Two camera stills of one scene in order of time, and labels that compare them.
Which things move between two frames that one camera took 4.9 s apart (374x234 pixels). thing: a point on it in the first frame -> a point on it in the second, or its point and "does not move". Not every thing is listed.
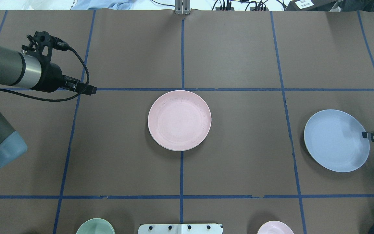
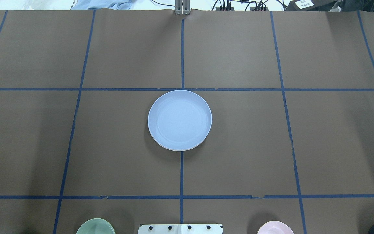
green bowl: (95, 226) does not move
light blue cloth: (93, 4) does not move
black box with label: (310, 5) does not move
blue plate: (334, 139) -> (180, 120)
